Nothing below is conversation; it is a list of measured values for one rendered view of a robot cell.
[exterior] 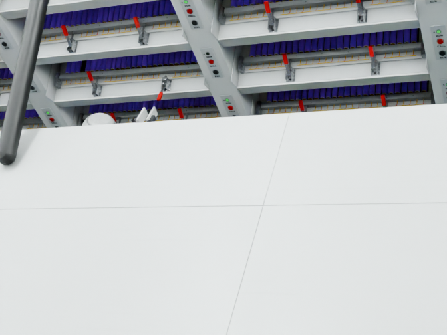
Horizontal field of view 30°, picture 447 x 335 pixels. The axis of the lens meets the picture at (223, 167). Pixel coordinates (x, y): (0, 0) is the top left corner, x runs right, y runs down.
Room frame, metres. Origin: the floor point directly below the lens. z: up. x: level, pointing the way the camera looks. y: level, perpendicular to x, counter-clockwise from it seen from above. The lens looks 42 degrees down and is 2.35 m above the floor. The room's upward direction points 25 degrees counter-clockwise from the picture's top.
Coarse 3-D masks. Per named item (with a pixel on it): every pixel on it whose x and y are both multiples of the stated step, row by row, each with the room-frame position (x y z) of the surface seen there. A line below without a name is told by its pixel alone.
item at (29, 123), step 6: (0, 114) 2.78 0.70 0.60; (30, 114) 2.70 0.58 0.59; (36, 114) 2.68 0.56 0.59; (0, 120) 2.75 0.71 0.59; (24, 120) 2.69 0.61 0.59; (30, 120) 2.67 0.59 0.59; (36, 120) 2.65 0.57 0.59; (42, 120) 2.64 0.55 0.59; (0, 126) 2.75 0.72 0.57; (24, 126) 2.69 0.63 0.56; (30, 126) 2.67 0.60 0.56; (36, 126) 2.66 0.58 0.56; (42, 126) 2.63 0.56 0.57
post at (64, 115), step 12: (0, 24) 2.51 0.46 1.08; (12, 24) 2.52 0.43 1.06; (24, 24) 2.57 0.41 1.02; (12, 36) 2.50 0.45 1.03; (0, 48) 2.54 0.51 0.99; (12, 60) 2.53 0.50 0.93; (12, 72) 2.55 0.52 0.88; (36, 72) 2.50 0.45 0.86; (48, 72) 2.55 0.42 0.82; (36, 84) 2.51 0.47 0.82; (36, 96) 2.53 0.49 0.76; (36, 108) 2.54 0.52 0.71; (60, 108) 2.51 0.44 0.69; (72, 108) 2.56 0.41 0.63; (60, 120) 2.51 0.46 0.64; (72, 120) 2.53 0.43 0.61
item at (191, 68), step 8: (192, 64) 2.27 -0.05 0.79; (80, 72) 2.51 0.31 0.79; (96, 72) 2.47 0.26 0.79; (104, 72) 2.45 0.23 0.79; (112, 72) 2.43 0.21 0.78; (120, 72) 2.41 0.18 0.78; (128, 72) 2.39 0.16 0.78; (136, 72) 2.37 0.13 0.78; (144, 72) 2.35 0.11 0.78; (152, 72) 2.34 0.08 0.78; (160, 72) 2.32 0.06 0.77; (168, 72) 2.31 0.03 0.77; (176, 72) 2.30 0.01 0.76; (184, 72) 2.28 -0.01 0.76; (64, 80) 2.54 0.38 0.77; (80, 80) 2.49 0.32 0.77; (120, 80) 2.40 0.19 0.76
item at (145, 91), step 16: (64, 64) 2.60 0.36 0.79; (112, 80) 2.43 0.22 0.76; (128, 80) 2.39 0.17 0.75; (160, 80) 2.31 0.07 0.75; (176, 80) 2.28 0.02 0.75; (192, 80) 2.24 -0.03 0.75; (48, 96) 2.49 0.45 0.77; (64, 96) 2.49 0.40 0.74; (80, 96) 2.45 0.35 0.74; (96, 96) 2.41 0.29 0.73; (112, 96) 2.37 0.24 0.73; (128, 96) 2.34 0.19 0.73; (144, 96) 2.31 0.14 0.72; (176, 96) 2.26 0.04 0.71; (192, 96) 2.23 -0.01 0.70
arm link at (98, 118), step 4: (88, 116) 1.87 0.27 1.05; (92, 116) 1.86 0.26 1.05; (96, 116) 1.86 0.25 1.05; (100, 116) 1.86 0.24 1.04; (104, 116) 1.86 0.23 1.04; (108, 116) 1.85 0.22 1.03; (84, 120) 1.87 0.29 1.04; (88, 120) 1.85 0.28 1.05; (92, 120) 1.84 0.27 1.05; (96, 120) 1.84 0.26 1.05; (100, 120) 1.84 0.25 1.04; (104, 120) 1.84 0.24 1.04; (108, 120) 1.84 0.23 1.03; (112, 120) 1.84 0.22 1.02; (84, 124) 1.84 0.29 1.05; (88, 124) 1.83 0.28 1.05; (92, 124) 1.83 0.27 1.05; (96, 124) 1.82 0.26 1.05; (100, 124) 1.82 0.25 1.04
